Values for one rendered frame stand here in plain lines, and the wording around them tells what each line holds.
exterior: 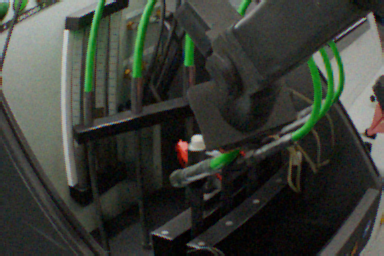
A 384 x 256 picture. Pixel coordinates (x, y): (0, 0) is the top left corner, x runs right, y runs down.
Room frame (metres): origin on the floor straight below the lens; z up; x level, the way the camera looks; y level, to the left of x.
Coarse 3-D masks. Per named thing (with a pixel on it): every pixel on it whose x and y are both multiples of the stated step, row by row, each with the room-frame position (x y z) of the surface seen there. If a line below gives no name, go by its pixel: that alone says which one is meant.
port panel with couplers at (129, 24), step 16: (144, 0) 1.37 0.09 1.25; (128, 16) 1.33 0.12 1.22; (128, 32) 1.34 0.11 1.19; (128, 48) 1.34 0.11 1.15; (144, 48) 1.38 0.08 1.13; (160, 48) 1.42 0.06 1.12; (128, 64) 1.34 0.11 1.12; (144, 64) 1.37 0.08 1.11; (128, 80) 1.34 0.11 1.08; (128, 96) 1.34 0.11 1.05
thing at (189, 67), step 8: (192, 48) 1.21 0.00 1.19; (192, 56) 1.21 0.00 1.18; (184, 64) 1.22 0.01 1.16; (192, 64) 1.21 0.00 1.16; (328, 64) 1.07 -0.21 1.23; (184, 72) 1.21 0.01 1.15; (192, 72) 1.21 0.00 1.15; (328, 72) 1.07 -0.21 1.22; (184, 80) 1.21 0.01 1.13; (192, 80) 1.21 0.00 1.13; (328, 80) 1.07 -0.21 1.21; (184, 88) 1.21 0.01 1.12; (328, 88) 1.07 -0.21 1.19; (184, 96) 1.21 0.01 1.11; (328, 96) 1.07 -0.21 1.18; (328, 104) 1.07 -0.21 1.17; (320, 112) 1.08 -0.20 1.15; (304, 120) 1.09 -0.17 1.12; (288, 128) 1.11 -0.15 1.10; (296, 128) 1.10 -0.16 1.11; (280, 136) 1.12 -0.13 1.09
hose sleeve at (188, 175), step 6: (204, 162) 0.86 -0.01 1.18; (210, 162) 0.86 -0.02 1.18; (186, 168) 0.90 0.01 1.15; (192, 168) 0.88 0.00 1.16; (198, 168) 0.87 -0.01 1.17; (204, 168) 0.86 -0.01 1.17; (210, 168) 0.85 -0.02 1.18; (180, 174) 0.90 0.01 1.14; (186, 174) 0.89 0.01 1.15; (192, 174) 0.88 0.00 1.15; (198, 174) 0.87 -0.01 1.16; (204, 174) 0.86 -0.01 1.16; (210, 174) 0.86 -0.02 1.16; (180, 180) 0.90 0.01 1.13; (186, 180) 0.89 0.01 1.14; (192, 180) 0.89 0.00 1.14
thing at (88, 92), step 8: (104, 0) 1.09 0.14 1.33; (96, 8) 1.10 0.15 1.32; (96, 16) 1.10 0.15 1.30; (96, 24) 1.11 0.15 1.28; (96, 32) 1.11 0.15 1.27; (88, 48) 1.12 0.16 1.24; (88, 56) 1.12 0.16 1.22; (88, 64) 1.12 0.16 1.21; (88, 72) 1.12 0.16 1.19; (88, 80) 1.12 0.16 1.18; (88, 88) 1.12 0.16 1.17; (88, 96) 1.12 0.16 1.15; (232, 152) 0.82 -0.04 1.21; (216, 160) 0.85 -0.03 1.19; (224, 160) 0.83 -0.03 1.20; (232, 160) 0.83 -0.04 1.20; (216, 168) 0.85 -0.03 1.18
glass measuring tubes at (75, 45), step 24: (120, 0) 1.25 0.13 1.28; (72, 24) 1.16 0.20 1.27; (72, 48) 1.18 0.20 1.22; (96, 48) 1.23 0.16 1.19; (72, 72) 1.17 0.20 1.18; (96, 72) 1.23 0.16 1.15; (72, 96) 1.17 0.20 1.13; (96, 96) 1.23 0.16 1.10; (72, 120) 1.17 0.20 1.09; (72, 144) 1.18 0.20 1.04; (96, 144) 1.23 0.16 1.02; (72, 168) 1.18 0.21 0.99; (96, 168) 1.24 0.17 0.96; (120, 168) 1.26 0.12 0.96; (72, 192) 1.17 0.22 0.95
